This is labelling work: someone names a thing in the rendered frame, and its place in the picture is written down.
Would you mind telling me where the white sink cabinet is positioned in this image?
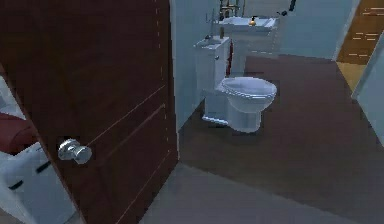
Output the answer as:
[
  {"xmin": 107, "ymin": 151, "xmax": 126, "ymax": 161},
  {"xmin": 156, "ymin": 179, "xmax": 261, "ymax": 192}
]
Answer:
[{"xmin": 218, "ymin": 15, "xmax": 280, "ymax": 76}]

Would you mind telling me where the dark red cushion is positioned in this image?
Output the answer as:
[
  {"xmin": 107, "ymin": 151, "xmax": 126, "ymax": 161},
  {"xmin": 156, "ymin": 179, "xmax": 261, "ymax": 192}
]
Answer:
[{"xmin": 0, "ymin": 112, "xmax": 38, "ymax": 156}]

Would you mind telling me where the white toilet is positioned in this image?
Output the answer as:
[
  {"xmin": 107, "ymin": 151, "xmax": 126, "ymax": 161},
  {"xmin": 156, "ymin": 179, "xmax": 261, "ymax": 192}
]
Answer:
[{"xmin": 193, "ymin": 35, "xmax": 278, "ymax": 134}]

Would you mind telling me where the silver round door knob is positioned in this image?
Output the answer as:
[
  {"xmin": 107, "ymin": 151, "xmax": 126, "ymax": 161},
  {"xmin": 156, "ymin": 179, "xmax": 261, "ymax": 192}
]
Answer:
[{"xmin": 57, "ymin": 138, "xmax": 93, "ymax": 165}]

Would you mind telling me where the orange wooden room door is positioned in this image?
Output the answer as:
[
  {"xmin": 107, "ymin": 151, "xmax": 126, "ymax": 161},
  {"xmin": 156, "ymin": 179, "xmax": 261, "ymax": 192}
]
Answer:
[{"xmin": 335, "ymin": 0, "xmax": 384, "ymax": 66}]

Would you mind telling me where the black wall hook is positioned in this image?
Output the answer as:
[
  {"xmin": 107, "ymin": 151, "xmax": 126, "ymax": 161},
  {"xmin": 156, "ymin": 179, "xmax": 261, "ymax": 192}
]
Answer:
[{"xmin": 277, "ymin": 0, "xmax": 298, "ymax": 17}]

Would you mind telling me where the dark brown room door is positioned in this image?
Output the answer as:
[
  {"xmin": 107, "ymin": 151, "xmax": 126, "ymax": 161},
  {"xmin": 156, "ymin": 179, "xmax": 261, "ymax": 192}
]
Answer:
[{"xmin": 0, "ymin": 0, "xmax": 180, "ymax": 224}]

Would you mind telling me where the brass sink faucet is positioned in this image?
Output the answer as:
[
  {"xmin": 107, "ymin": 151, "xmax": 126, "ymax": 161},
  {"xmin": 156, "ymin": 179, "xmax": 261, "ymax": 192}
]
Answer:
[{"xmin": 218, "ymin": 0, "xmax": 247, "ymax": 21}]

